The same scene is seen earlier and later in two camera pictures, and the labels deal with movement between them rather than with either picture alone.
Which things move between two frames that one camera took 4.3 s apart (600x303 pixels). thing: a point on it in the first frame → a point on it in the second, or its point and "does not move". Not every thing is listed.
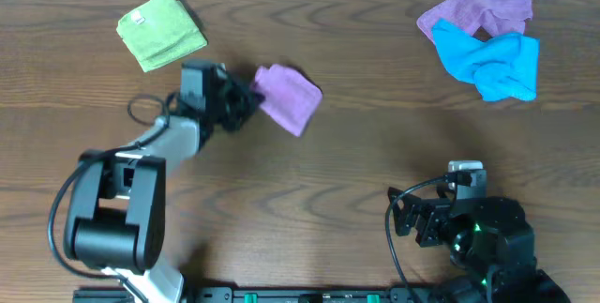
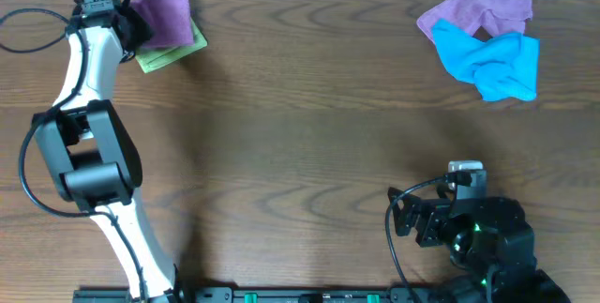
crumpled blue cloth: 505,67 does not move
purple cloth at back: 495,11 does not move
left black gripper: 232,104 → 133,31
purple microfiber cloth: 290,96 → 169,15
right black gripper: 433,212 does not move
